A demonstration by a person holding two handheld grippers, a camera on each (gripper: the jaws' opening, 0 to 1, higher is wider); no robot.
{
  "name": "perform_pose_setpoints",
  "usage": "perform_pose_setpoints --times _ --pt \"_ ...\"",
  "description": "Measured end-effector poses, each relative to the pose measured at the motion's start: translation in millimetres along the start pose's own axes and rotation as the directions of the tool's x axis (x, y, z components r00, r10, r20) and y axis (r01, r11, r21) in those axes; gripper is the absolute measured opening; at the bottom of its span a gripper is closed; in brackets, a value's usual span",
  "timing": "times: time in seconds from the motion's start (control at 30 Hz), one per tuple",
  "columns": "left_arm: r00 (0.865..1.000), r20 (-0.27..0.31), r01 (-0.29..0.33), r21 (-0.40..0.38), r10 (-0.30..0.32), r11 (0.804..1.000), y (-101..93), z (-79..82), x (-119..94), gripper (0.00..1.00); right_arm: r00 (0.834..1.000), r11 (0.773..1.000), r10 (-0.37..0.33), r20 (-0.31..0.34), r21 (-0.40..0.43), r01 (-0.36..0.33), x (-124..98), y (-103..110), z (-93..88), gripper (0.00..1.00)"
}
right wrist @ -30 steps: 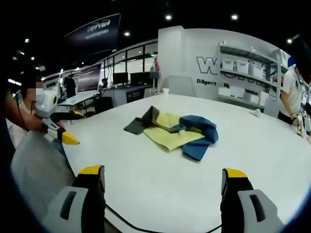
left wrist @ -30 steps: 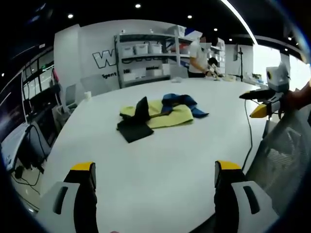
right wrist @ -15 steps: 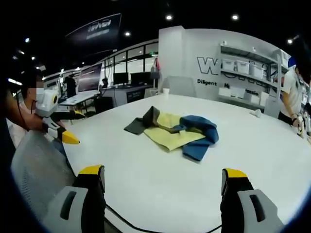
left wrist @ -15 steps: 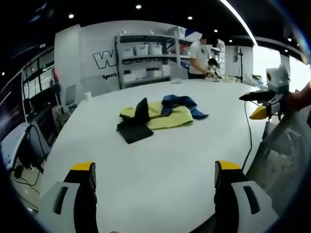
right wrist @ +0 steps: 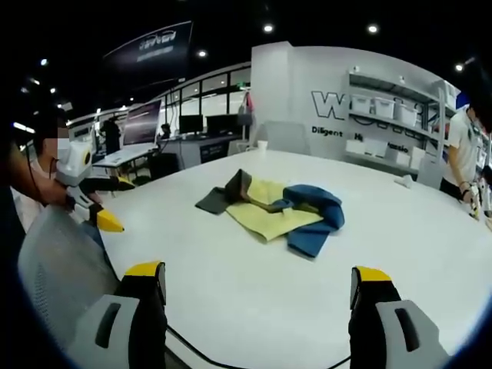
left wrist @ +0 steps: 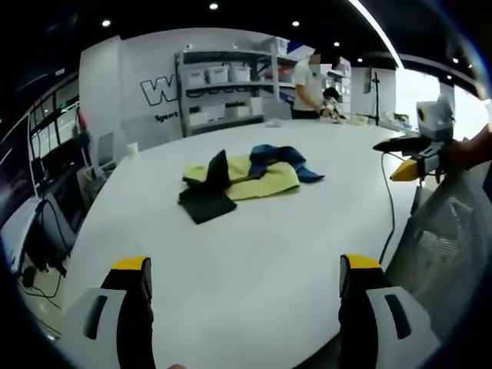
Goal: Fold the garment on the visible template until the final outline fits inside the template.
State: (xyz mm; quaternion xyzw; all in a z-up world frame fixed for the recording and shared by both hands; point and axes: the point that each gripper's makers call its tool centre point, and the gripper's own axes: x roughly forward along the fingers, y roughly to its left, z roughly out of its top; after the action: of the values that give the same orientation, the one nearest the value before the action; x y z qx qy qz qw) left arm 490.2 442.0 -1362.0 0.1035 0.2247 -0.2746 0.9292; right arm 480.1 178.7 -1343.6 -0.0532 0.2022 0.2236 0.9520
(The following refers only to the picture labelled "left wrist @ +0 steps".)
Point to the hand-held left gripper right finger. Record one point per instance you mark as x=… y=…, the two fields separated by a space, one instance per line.
x=361 y=307

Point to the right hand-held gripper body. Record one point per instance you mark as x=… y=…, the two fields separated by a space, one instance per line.
x=434 y=123

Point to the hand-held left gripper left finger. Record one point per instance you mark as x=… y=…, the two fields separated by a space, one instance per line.
x=130 y=307

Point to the black garment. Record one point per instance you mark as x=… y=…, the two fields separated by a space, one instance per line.
x=209 y=203

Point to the blue garment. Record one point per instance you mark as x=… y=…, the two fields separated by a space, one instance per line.
x=269 y=153

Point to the yellow garment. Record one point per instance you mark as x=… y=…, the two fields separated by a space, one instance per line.
x=269 y=180

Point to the person's left hand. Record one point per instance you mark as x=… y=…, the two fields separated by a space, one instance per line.
x=178 y=366

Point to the black tripod stand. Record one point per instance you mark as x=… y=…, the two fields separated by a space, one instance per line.
x=376 y=96

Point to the grey mesh chair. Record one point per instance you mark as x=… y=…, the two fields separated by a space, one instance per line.
x=446 y=246

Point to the ceiling light strip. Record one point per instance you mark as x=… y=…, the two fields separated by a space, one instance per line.
x=378 y=30

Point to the dark office chair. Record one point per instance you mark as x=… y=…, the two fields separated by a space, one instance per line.
x=57 y=227

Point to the white cup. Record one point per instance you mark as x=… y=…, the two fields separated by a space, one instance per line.
x=132 y=150

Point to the grey office chair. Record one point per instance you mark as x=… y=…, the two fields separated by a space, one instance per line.
x=108 y=150

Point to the white storage box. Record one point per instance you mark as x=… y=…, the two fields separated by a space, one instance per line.
x=195 y=78
x=241 y=73
x=199 y=116
x=237 y=110
x=218 y=74

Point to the grey metal shelf rack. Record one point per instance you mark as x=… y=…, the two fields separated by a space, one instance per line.
x=230 y=92

